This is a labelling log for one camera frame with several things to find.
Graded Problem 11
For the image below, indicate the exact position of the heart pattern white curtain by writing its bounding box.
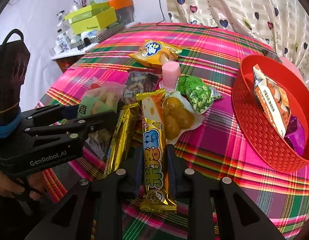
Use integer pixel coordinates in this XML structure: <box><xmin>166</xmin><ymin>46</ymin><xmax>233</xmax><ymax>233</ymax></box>
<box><xmin>167</xmin><ymin>0</ymin><xmax>309</xmax><ymax>90</ymax></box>

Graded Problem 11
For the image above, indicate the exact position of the dark plum snack packet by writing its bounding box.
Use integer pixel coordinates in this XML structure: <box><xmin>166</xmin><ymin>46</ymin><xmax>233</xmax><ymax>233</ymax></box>
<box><xmin>122</xmin><ymin>72</ymin><xmax>159</xmax><ymax>104</ymax></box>

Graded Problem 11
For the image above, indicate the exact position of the black patterned tray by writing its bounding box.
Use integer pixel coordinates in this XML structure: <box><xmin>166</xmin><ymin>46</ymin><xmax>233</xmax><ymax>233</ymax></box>
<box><xmin>88</xmin><ymin>21</ymin><xmax>126</xmax><ymax>43</ymax></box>

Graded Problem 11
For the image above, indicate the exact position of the clear yellow egg-yolk pack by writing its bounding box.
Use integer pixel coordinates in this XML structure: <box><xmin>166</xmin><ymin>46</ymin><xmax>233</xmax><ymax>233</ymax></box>
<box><xmin>163</xmin><ymin>90</ymin><xmax>205</xmax><ymax>145</ymax></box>

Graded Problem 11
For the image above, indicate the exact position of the purple snack packet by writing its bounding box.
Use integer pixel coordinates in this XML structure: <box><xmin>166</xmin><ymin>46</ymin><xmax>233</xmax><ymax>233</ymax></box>
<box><xmin>284</xmin><ymin>115</ymin><xmax>305</xmax><ymax>157</ymax></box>

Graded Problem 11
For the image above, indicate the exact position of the lime green box stack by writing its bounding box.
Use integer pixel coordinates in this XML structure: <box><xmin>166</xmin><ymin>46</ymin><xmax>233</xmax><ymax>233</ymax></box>
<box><xmin>64</xmin><ymin>2</ymin><xmax>118</xmax><ymax>35</ymax></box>

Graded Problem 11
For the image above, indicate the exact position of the green pea snack bag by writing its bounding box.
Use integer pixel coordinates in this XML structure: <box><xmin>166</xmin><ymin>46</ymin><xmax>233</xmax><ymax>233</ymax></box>
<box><xmin>177</xmin><ymin>75</ymin><xmax>222</xmax><ymax>114</ymax></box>

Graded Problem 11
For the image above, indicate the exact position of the orange white snack bag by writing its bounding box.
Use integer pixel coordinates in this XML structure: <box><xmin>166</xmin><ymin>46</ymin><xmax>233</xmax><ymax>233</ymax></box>
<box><xmin>253</xmin><ymin>64</ymin><xmax>291</xmax><ymax>138</ymax></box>

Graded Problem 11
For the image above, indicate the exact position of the clear peanut snack bag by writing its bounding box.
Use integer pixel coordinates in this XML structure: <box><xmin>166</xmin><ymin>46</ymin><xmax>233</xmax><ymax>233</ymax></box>
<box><xmin>77</xmin><ymin>77</ymin><xmax>126</xmax><ymax>118</ymax></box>

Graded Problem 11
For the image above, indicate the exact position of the white side shelf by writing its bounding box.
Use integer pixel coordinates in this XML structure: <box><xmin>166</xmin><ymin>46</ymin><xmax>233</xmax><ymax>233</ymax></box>
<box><xmin>50</xmin><ymin>21</ymin><xmax>140</xmax><ymax>72</ymax></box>

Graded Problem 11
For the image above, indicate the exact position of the black smartphone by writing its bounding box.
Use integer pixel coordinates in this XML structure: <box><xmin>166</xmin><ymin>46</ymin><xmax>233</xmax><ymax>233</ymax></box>
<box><xmin>262</xmin><ymin>49</ymin><xmax>282</xmax><ymax>63</ymax></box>

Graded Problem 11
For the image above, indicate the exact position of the orange storage box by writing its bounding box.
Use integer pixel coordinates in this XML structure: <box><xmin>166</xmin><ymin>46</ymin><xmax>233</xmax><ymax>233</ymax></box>
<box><xmin>108</xmin><ymin>0</ymin><xmax>132</xmax><ymax>10</ymax></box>

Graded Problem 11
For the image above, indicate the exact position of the yellow chip snack bag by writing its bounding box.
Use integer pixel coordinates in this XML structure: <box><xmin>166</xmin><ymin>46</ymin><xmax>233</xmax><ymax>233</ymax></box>
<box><xmin>129</xmin><ymin>40</ymin><xmax>182</xmax><ymax>69</ymax></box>

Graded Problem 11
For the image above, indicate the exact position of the gold rice bar packet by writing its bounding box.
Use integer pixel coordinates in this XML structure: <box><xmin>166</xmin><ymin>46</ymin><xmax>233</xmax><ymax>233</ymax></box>
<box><xmin>136</xmin><ymin>89</ymin><xmax>177</xmax><ymax>213</ymax></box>

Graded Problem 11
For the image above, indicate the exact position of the pink jelly cup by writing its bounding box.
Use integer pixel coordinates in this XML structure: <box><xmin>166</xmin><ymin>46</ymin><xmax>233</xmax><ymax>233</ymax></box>
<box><xmin>162</xmin><ymin>61</ymin><xmax>181</xmax><ymax>91</ymax></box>

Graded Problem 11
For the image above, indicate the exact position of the black power cable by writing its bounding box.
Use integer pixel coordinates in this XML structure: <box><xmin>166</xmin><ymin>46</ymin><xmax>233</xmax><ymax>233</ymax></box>
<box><xmin>156</xmin><ymin>0</ymin><xmax>219</xmax><ymax>29</ymax></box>

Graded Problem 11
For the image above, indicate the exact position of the pink plastic stool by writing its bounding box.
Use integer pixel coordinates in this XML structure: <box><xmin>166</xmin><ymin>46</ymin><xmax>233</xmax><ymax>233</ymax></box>
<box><xmin>279</xmin><ymin>56</ymin><xmax>304</xmax><ymax>83</ymax></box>

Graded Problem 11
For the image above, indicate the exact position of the pink plaid tablecloth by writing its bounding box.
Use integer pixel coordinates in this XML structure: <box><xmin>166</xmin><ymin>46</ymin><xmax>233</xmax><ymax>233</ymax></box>
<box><xmin>38</xmin><ymin>23</ymin><xmax>309</xmax><ymax>239</ymax></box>

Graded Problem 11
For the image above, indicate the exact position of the red round plastic basket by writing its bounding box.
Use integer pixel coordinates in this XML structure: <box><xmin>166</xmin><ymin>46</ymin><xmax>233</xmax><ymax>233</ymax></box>
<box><xmin>230</xmin><ymin>54</ymin><xmax>309</xmax><ymax>173</ymax></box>

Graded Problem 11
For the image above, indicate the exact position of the person's left hand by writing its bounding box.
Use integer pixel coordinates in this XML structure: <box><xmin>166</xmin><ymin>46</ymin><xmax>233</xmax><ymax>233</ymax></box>
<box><xmin>0</xmin><ymin>171</ymin><xmax>45</xmax><ymax>200</ymax></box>

